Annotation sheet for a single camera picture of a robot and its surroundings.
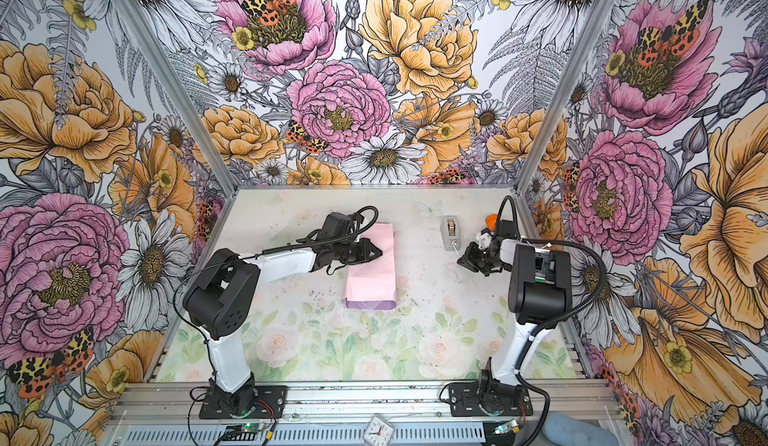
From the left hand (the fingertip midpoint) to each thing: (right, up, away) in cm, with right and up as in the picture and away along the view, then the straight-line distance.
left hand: (380, 261), depth 92 cm
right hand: (+25, -3, +5) cm, 26 cm away
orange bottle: (+39, +12, +15) cm, 43 cm away
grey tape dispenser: (+24, +8, +12) cm, 28 cm away
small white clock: (+1, -35, -23) cm, 42 cm away
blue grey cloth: (+43, -34, -24) cm, 60 cm away
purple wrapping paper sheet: (-2, -6, -5) cm, 8 cm away
